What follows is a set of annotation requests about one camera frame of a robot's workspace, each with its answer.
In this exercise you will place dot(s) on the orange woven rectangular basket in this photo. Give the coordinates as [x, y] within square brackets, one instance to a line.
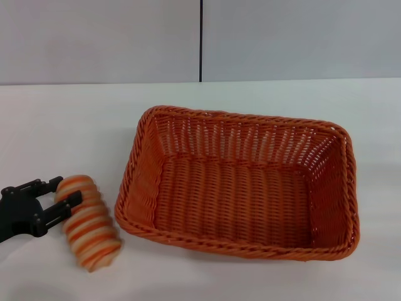
[235, 194]

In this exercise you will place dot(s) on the orange cream striped bread roll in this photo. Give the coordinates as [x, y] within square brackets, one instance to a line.
[91, 229]

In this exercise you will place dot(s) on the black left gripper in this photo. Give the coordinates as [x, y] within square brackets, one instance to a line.
[18, 210]

